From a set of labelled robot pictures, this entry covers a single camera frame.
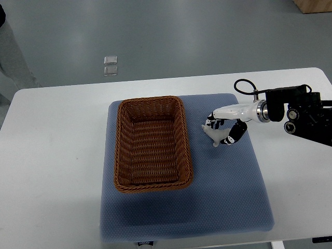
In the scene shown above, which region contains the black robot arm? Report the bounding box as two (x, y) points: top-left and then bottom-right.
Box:
(234, 79), (331, 146)

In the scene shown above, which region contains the black mat label tag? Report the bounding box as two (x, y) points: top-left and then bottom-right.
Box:
(137, 241), (154, 246)

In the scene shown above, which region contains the blue textured mat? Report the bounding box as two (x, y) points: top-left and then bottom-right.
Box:
(100, 93), (274, 243)

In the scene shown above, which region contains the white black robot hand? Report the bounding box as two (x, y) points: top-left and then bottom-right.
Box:
(204, 100), (270, 145)

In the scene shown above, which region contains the upper metal floor plate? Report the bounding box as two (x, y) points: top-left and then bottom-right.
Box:
(104, 56), (117, 65)

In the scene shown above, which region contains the white bear figurine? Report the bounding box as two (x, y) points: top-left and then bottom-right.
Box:
(201, 124), (231, 147)

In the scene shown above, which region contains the brown wicker basket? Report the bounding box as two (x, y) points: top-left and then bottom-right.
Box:
(114, 96), (193, 193)

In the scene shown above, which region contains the black table control panel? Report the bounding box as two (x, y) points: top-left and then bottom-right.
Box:
(312, 236), (332, 243)

